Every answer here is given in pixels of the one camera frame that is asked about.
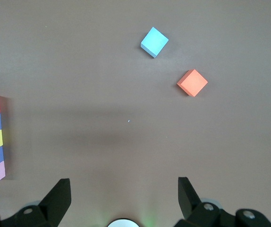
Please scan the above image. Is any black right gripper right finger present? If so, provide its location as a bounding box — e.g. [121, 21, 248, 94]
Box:
[177, 176, 271, 227]

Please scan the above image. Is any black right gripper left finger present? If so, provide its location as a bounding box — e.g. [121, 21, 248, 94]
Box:
[0, 177, 72, 227]

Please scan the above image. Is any orange foam cube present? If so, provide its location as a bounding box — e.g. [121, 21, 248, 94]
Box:
[176, 69, 209, 97]

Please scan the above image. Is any brown table cover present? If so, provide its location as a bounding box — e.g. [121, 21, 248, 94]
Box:
[0, 0, 271, 227]

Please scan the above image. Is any blue foam cube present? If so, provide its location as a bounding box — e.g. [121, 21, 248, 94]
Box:
[140, 26, 169, 59]

